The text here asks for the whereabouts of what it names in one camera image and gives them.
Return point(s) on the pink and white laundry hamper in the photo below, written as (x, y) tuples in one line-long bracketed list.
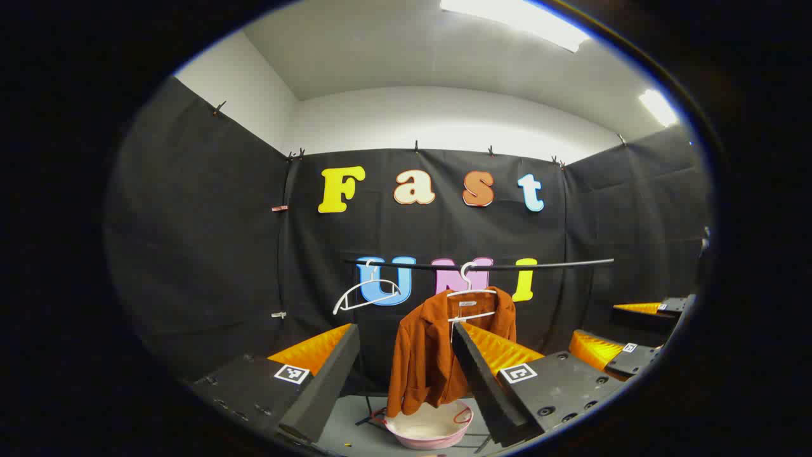
[(428, 428)]

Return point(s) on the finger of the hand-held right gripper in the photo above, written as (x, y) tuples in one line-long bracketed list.
[(593, 352), (641, 317)]

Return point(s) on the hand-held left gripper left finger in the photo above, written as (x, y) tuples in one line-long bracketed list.
[(323, 387)]

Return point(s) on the small ceiling light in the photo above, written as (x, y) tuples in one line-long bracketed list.
[(658, 108)]

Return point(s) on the white clothes hanger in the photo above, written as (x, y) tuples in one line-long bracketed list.
[(472, 292), (371, 302)]

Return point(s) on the black clothes rack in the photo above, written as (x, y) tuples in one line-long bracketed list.
[(558, 264)]

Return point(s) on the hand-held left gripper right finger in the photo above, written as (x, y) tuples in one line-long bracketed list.
[(483, 387)]

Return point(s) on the black backdrop cloth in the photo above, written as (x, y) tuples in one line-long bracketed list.
[(190, 254)]

